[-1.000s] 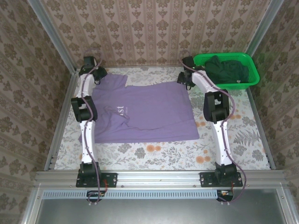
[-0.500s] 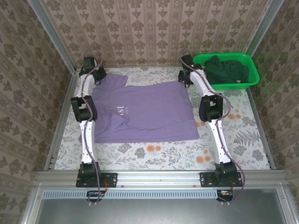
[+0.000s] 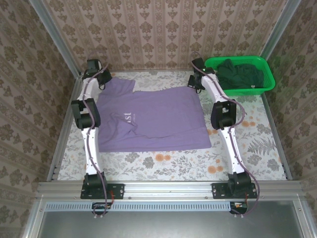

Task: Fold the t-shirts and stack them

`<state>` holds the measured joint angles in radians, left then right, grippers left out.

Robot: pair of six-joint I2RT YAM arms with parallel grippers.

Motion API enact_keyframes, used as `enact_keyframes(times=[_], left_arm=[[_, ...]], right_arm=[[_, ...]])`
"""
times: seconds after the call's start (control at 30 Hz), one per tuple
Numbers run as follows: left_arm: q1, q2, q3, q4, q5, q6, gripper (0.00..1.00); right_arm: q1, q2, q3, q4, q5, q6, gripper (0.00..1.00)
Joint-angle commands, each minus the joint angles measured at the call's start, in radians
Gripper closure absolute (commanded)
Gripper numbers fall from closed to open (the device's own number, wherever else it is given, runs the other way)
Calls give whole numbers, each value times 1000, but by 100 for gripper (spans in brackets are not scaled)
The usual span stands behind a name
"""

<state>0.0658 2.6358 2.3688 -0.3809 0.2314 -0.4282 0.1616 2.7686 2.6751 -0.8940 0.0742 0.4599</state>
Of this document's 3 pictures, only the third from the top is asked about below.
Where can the purple t-shirt with white print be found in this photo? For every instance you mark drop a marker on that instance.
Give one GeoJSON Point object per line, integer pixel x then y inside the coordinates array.
{"type": "Point", "coordinates": [161, 116]}

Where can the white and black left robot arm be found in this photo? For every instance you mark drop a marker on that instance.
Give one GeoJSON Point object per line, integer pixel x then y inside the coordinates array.
{"type": "Point", "coordinates": [91, 153]}

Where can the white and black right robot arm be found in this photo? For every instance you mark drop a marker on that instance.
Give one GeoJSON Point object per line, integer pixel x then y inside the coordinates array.
{"type": "Point", "coordinates": [231, 146]}

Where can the dark green t-shirt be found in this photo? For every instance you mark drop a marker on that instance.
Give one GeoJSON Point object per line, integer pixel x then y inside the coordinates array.
{"type": "Point", "coordinates": [242, 77]}

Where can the green plastic perforated basket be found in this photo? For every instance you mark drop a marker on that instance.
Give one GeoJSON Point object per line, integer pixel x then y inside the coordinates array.
{"type": "Point", "coordinates": [268, 79]}

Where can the floral fern print table cover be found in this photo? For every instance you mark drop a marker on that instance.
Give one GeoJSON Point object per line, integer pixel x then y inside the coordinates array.
{"type": "Point", "coordinates": [173, 166]}

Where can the black electronics board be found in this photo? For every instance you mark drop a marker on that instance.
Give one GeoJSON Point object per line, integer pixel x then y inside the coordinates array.
{"type": "Point", "coordinates": [239, 207]}
{"type": "Point", "coordinates": [100, 207]}

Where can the grey metal panel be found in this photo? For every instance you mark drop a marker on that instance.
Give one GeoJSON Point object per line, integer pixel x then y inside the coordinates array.
{"type": "Point", "coordinates": [161, 224]}

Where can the aluminium frame post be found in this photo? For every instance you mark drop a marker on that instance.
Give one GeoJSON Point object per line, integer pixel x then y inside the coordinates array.
{"type": "Point", "coordinates": [54, 34]}
{"type": "Point", "coordinates": [280, 27]}

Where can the aluminium side rail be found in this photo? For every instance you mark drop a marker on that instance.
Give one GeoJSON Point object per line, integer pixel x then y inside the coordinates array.
{"type": "Point", "coordinates": [275, 129]}
{"type": "Point", "coordinates": [64, 138]}

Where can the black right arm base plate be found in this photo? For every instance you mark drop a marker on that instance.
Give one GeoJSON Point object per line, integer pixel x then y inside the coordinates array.
{"type": "Point", "coordinates": [219, 191]}

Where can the aluminium mounting rail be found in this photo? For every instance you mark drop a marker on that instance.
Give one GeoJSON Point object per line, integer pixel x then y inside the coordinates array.
{"type": "Point", "coordinates": [168, 191]}

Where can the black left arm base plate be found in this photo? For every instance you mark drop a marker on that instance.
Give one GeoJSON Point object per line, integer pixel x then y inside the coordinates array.
{"type": "Point", "coordinates": [116, 191]}

